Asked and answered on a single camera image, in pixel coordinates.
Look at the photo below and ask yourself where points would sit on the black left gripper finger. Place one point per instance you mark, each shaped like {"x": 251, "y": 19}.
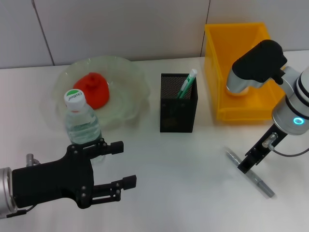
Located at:
{"x": 130, "y": 181}
{"x": 117, "y": 147}

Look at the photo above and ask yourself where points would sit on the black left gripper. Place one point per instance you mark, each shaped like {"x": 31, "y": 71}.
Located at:
{"x": 48, "y": 183}

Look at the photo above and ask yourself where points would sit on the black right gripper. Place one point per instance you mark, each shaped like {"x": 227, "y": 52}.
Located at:
{"x": 268, "y": 142}

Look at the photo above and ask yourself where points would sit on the grey marker pen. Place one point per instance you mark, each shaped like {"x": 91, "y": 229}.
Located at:
{"x": 263, "y": 187}

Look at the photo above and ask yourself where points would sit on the clear bottle green label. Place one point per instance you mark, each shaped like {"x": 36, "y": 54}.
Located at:
{"x": 82, "y": 123}

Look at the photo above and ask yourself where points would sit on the red-orange toy orange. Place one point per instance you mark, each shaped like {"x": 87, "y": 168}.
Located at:
{"x": 96, "y": 91}

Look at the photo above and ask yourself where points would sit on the white paper ball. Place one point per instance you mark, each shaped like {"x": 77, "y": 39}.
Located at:
{"x": 237, "y": 94}

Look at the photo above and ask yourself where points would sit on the mint green utility knife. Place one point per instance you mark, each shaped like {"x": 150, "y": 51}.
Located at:
{"x": 187, "y": 84}

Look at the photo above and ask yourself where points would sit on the translucent green fruit plate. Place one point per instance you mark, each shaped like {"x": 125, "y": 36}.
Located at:
{"x": 128, "y": 96}

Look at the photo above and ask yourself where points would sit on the black mesh pen holder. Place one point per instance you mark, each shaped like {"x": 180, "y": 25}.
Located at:
{"x": 177, "y": 108}

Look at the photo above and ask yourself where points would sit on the silver right wrist plug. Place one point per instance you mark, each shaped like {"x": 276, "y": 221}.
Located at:
{"x": 269, "y": 140}

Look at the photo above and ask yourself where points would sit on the silver wrist plug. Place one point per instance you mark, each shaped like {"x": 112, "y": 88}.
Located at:
{"x": 31, "y": 159}
{"x": 269, "y": 140}

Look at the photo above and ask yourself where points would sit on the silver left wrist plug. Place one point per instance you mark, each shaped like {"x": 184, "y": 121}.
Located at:
{"x": 31, "y": 159}

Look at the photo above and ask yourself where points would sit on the yellow plastic bin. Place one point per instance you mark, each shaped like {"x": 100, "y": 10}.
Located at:
{"x": 217, "y": 60}

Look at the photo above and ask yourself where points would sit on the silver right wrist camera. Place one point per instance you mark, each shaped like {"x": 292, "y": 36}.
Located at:
{"x": 260, "y": 62}

